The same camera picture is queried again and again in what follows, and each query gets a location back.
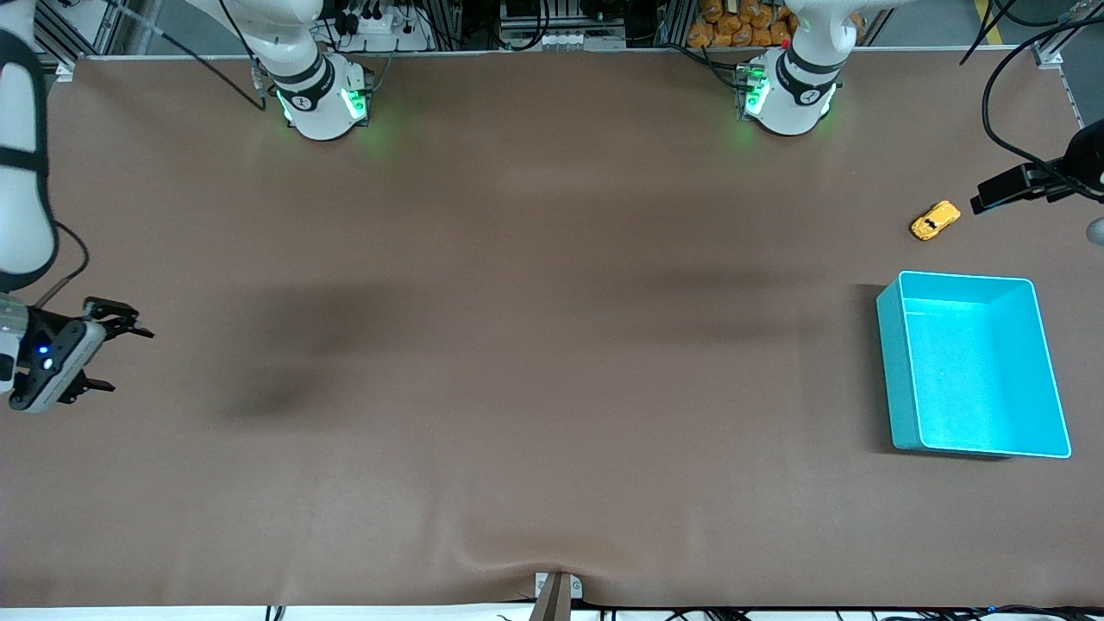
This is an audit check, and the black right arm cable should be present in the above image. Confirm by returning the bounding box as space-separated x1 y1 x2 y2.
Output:
33 0 268 309

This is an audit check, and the orange packaged goods pile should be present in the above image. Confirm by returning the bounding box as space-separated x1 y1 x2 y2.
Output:
687 0 799 49

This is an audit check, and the white terminal block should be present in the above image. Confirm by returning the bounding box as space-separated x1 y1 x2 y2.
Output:
505 30 627 52

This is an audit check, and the brown table mat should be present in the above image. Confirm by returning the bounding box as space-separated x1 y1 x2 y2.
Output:
0 50 1104 610

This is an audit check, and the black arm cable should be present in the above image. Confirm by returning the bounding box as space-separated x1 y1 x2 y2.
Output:
960 0 1104 204
33 0 268 309

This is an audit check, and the yellow beetle toy car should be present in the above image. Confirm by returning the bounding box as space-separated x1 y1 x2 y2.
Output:
910 200 961 242

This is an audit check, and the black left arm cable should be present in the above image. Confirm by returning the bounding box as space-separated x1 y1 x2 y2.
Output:
960 0 1104 204

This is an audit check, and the turquoise plastic bin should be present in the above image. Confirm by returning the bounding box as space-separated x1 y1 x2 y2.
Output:
876 271 1072 459

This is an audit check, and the white power strip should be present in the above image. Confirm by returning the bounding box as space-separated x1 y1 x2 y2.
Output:
341 0 432 53

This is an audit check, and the metal table clamp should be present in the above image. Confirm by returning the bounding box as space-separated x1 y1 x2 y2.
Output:
535 571 584 621

